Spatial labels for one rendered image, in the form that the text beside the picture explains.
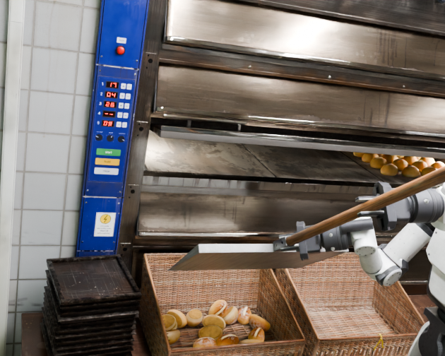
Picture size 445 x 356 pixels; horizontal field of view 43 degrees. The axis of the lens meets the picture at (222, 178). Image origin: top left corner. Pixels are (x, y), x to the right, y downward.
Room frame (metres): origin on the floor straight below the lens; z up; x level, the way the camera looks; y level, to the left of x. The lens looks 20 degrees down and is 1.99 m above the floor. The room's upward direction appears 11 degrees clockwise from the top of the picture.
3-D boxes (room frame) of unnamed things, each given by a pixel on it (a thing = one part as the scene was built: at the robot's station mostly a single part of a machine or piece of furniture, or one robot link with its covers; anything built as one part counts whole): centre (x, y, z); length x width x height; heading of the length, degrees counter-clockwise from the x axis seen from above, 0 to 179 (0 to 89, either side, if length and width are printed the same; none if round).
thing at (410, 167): (3.04, -0.89, 1.21); 0.61 x 0.48 x 0.06; 22
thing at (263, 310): (1.94, -0.09, 0.72); 0.56 x 0.49 x 0.28; 114
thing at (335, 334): (2.18, -0.65, 0.72); 0.56 x 0.49 x 0.28; 112
